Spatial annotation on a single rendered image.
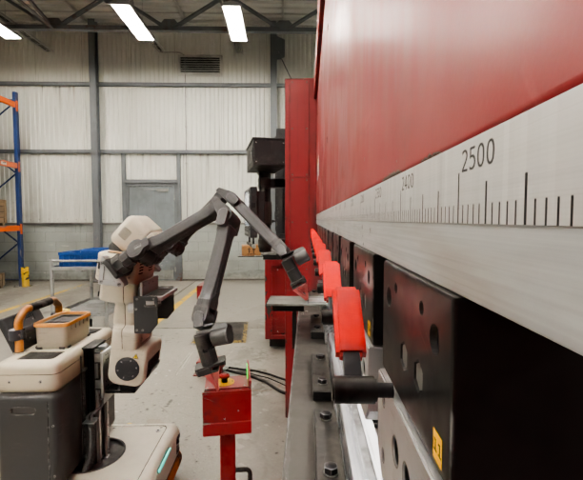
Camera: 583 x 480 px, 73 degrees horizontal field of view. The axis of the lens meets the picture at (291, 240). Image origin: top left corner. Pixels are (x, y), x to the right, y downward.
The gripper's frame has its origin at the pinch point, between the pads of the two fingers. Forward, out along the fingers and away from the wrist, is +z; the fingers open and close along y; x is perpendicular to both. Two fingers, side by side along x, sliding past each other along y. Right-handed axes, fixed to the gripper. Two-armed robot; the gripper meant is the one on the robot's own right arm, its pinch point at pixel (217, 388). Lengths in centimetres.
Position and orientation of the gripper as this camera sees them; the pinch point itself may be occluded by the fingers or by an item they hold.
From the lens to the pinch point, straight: 145.2
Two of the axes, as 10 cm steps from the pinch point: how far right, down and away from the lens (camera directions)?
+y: 9.5, -2.6, 1.4
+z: 2.6, 9.6, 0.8
